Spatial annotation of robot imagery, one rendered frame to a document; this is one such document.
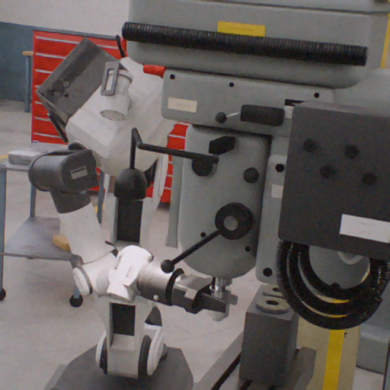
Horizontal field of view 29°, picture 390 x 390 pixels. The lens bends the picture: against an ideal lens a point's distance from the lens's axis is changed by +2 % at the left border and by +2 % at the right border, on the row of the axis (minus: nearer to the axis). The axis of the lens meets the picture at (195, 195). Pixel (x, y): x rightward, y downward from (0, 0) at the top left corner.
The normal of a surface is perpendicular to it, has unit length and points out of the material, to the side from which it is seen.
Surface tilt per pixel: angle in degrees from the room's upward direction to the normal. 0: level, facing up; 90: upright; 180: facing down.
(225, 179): 90
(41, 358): 0
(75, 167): 78
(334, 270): 90
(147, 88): 58
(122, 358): 104
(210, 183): 90
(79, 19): 90
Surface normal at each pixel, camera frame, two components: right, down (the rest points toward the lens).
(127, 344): 0.02, -0.75
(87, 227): 0.46, 0.15
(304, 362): 0.09, -0.97
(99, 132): -0.06, -0.31
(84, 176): 0.68, 0.04
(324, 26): -0.37, 0.20
